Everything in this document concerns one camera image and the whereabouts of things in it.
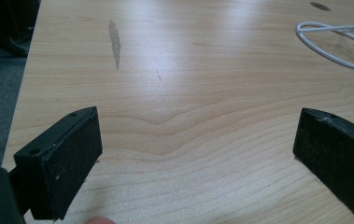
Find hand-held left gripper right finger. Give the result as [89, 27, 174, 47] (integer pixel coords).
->
[292, 107, 354, 224]

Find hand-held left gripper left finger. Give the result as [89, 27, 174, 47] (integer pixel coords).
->
[13, 105, 104, 221]

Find dark round table grommet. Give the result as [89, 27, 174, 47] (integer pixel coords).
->
[309, 1, 332, 12]

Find black equipment stand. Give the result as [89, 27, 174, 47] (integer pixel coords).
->
[0, 0, 42, 59]

